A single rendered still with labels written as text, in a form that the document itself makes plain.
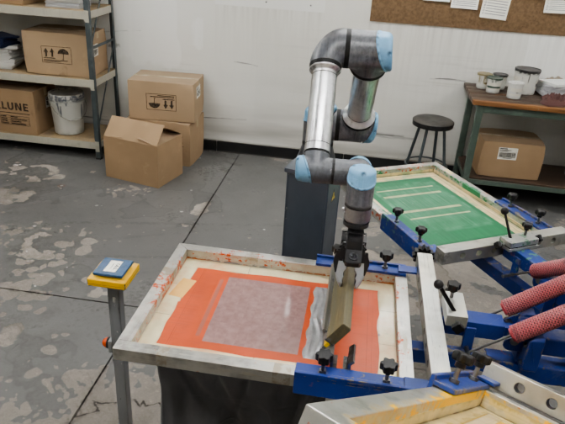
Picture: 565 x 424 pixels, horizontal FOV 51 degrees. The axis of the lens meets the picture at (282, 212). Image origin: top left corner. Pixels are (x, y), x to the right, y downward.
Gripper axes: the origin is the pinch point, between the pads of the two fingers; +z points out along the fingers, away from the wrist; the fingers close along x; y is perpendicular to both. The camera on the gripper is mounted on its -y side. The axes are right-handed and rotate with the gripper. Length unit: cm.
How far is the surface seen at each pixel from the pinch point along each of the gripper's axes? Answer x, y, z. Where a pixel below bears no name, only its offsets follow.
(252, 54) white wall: 102, 380, 13
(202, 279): 47, 14, 14
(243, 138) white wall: 108, 381, 93
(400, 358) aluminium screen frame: -15.9, -16.7, 10.3
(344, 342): -0.8, -8.8, 13.8
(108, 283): 76, 6, 15
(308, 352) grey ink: 8.6, -15.8, 13.4
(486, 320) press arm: -39.6, -1.2, 5.1
